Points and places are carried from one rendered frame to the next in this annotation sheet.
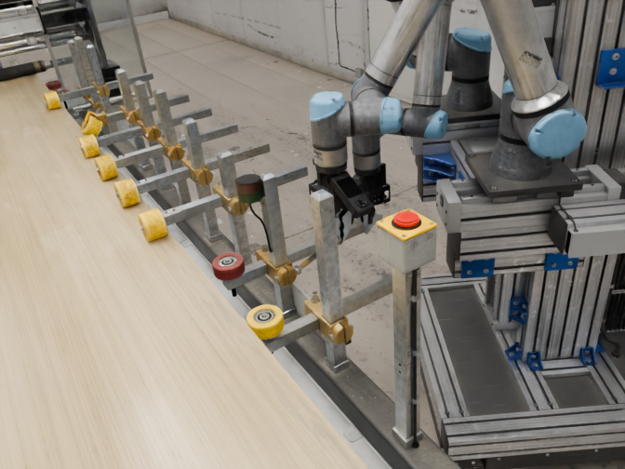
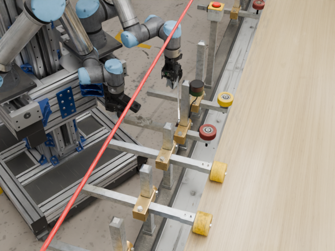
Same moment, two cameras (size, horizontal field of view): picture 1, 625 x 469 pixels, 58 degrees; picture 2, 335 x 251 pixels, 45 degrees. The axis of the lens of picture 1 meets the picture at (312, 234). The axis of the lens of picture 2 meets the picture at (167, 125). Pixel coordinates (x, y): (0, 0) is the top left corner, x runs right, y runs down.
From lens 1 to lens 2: 250 cm
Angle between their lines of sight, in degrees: 92
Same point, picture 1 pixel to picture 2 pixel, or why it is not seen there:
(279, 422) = (256, 70)
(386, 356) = (82, 234)
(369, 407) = (206, 98)
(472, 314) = (50, 178)
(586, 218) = not seen: hidden behind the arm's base
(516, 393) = (101, 142)
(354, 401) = not seen: hidden behind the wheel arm
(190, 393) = (272, 93)
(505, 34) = not seen: outside the picture
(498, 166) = (104, 41)
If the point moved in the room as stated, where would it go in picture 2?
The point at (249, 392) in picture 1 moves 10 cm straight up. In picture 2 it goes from (255, 81) to (259, 66)
